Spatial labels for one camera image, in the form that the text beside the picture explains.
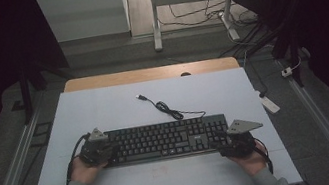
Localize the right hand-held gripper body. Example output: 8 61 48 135
212 114 269 162

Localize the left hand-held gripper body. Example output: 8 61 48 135
74 124 121 170

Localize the black keyboard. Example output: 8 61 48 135
101 110 236 171

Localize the person's right hand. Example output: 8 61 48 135
225 141 271 181

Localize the person's left hand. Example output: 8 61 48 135
66 150 113 185

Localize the white table cover sheet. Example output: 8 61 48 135
5 55 304 185

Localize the white power strip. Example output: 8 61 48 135
255 86 282 117

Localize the black floor plate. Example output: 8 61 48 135
26 120 58 149

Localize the small white adapter box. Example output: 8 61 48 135
280 66 295 79

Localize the black metal stand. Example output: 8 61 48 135
12 53 73 126
236 0 309 96

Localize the white cabinet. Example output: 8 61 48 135
36 0 133 47

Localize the left hand-held gripper black cable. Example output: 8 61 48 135
57 131 99 185

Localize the hand-held gripper black cable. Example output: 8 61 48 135
57 131 99 185
251 135 276 178

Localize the right hand-held gripper black cable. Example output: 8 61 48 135
251 135 276 178

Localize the black keyboard cable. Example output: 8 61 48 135
135 83 208 129

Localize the tangle of black floor cables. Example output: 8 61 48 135
154 0 260 41

